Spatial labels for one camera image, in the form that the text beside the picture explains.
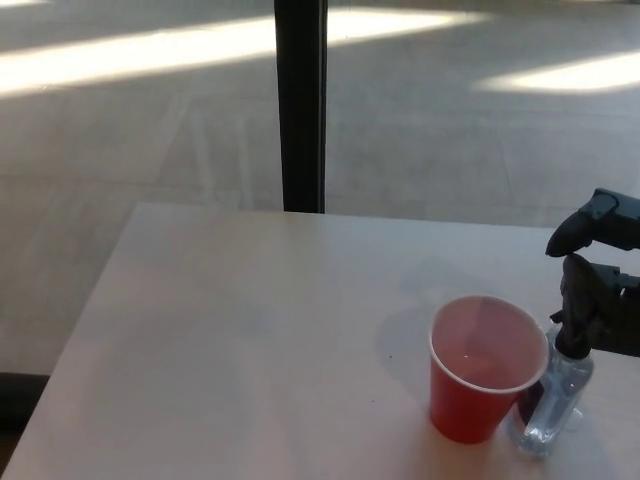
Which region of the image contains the red plastic cup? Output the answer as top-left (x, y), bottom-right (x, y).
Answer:
top-left (428, 295), bottom-right (551, 445)

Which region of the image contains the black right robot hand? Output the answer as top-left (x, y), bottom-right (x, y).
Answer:
top-left (544, 187), bottom-right (640, 358)

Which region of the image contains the clear pump soap bottle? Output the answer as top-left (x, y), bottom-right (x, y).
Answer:
top-left (507, 309), bottom-right (596, 444)

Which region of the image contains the black window frame post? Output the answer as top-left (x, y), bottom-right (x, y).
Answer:
top-left (274, 0), bottom-right (329, 213)

